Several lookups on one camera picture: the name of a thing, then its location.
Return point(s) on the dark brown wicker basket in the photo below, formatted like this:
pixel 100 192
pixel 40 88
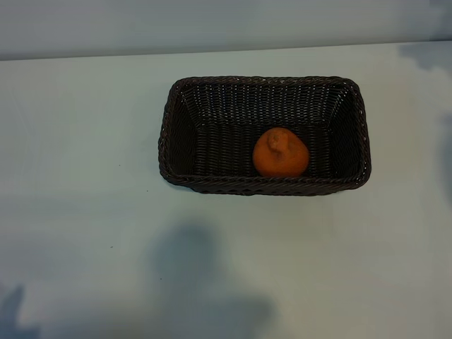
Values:
pixel 219 152

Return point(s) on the orange fruit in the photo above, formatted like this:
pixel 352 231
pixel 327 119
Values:
pixel 280 157

